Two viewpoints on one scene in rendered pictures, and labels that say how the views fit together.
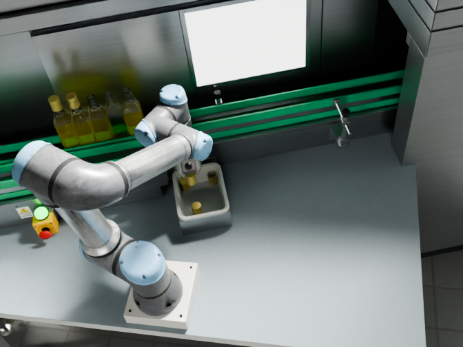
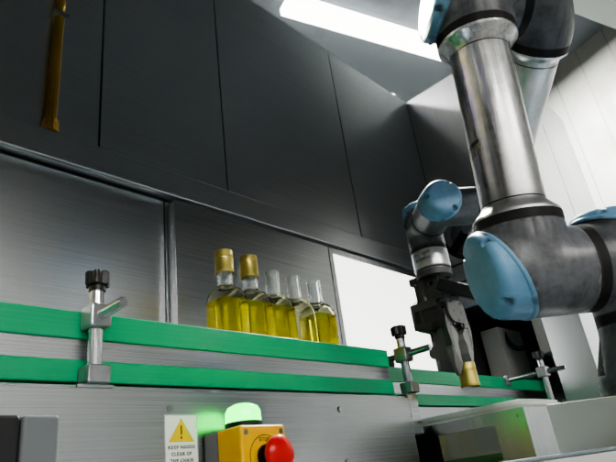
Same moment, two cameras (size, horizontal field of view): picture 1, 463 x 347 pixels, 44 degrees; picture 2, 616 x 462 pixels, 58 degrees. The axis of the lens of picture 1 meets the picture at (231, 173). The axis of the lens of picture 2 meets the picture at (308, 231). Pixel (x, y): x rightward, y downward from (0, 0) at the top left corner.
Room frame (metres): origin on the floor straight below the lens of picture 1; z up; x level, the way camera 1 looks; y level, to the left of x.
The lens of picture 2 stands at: (0.65, 1.08, 0.75)
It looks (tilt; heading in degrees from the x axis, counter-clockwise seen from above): 25 degrees up; 315
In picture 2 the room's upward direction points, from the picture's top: 8 degrees counter-clockwise
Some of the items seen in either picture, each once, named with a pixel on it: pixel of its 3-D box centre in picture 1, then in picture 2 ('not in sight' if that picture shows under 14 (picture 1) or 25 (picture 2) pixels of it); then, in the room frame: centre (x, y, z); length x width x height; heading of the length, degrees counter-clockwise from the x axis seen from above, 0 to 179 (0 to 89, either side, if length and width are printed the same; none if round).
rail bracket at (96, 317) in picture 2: not in sight; (105, 322); (1.23, 0.83, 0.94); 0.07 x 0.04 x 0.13; 4
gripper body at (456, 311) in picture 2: not in sight; (436, 302); (1.26, 0.14, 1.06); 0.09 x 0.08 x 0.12; 6
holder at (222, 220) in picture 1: (200, 193); (478, 443); (1.26, 0.12, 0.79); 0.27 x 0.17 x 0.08; 4
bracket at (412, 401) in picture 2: (162, 169); (395, 417); (1.34, 0.24, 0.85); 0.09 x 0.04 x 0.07; 4
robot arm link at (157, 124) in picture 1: (158, 129); (444, 207); (1.17, 0.19, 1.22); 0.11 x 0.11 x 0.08; 51
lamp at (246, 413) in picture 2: (40, 213); (243, 416); (1.23, 0.66, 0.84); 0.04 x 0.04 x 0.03
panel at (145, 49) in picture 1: (180, 51); (327, 309); (1.59, 0.12, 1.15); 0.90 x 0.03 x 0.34; 94
